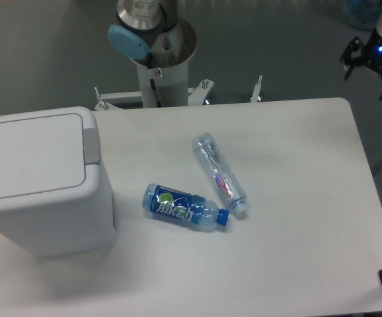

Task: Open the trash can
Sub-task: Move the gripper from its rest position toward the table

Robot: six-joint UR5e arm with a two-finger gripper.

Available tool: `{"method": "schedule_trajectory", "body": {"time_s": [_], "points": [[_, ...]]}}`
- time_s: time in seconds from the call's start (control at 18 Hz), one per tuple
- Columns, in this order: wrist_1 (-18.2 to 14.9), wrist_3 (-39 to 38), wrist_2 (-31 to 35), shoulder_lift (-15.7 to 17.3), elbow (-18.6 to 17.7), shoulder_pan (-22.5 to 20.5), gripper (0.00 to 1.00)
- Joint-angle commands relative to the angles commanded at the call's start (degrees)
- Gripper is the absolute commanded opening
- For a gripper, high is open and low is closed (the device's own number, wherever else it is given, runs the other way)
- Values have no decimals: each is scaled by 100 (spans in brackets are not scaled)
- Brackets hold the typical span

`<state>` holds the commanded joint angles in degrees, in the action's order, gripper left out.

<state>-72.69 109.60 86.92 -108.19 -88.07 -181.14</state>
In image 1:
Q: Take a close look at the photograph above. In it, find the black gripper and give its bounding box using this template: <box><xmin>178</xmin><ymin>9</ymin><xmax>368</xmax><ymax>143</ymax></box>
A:
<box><xmin>340</xmin><ymin>30</ymin><xmax>382</xmax><ymax>100</ymax></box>

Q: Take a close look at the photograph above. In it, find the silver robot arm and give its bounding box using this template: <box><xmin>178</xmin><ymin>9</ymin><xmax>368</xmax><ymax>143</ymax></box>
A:
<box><xmin>108</xmin><ymin>1</ymin><xmax>382</xmax><ymax>98</ymax></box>

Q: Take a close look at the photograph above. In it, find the white plastic trash can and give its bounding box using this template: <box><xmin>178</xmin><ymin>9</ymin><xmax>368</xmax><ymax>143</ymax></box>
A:
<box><xmin>0</xmin><ymin>107</ymin><xmax>116</xmax><ymax>257</ymax></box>

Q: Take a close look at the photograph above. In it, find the white trash can lid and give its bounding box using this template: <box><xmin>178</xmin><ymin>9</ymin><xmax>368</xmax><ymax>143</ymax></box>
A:
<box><xmin>0</xmin><ymin>114</ymin><xmax>85</xmax><ymax>199</ymax></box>

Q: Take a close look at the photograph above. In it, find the blue object in background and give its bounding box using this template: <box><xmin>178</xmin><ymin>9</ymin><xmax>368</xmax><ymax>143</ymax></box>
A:
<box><xmin>342</xmin><ymin>0</ymin><xmax>382</xmax><ymax>31</ymax></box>

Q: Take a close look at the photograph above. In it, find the clear plastic water bottle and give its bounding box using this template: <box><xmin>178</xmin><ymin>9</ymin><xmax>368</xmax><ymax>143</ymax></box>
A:
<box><xmin>192</xmin><ymin>133</ymin><xmax>248</xmax><ymax>217</ymax></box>

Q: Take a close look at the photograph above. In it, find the blue labelled drink bottle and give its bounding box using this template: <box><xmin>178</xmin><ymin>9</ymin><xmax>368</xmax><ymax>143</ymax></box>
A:
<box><xmin>142</xmin><ymin>183</ymin><xmax>229</xmax><ymax>232</ymax></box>

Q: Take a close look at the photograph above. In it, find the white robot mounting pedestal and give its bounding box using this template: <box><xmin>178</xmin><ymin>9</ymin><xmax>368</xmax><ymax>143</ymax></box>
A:
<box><xmin>93</xmin><ymin>55</ymin><xmax>264</xmax><ymax>111</ymax></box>

